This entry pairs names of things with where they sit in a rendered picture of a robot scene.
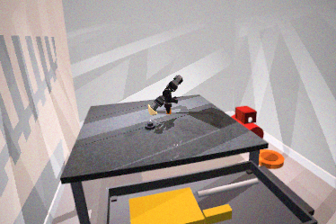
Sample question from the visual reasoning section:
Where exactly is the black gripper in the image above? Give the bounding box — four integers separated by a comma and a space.
164, 95, 172, 113

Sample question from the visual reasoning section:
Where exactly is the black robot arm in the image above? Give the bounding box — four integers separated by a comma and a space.
150, 75, 183, 112

